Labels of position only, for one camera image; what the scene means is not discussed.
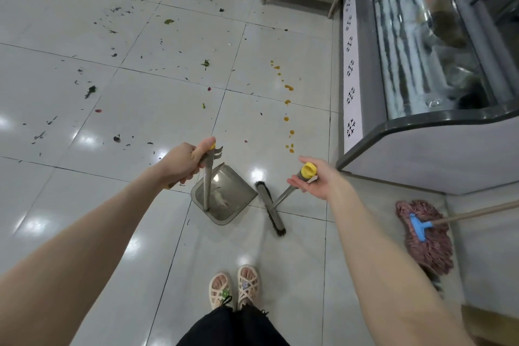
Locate person's right beige sandal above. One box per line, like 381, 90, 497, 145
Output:
237, 264, 260, 310

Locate person's left hand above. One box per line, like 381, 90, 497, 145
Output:
156, 137, 218, 190

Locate leaf debris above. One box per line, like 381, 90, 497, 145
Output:
22, 0, 292, 158

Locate person's left beige sandal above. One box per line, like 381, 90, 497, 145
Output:
209, 272, 233, 312

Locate grey glass display freezer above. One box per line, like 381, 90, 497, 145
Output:
335, 0, 519, 196

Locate grey dustpan with yellow-tipped handle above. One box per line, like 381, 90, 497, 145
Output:
190, 143, 259, 226

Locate person's black trousers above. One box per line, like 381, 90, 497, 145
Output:
176, 303, 291, 346

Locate person's right forearm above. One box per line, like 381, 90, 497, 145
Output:
324, 183, 475, 346

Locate person's left forearm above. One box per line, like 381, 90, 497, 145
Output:
0, 163, 171, 346

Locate pink string mop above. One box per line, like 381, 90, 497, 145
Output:
395, 199, 519, 276

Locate person's right hand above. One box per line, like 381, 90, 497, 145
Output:
287, 156, 350, 201

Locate person's beige sandal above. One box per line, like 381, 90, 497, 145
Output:
209, 272, 233, 312
237, 264, 260, 310

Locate grey broom with yellow cap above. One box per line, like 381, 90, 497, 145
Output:
254, 162, 319, 237

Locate orange liquid spill drops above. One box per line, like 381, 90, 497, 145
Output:
270, 59, 297, 155

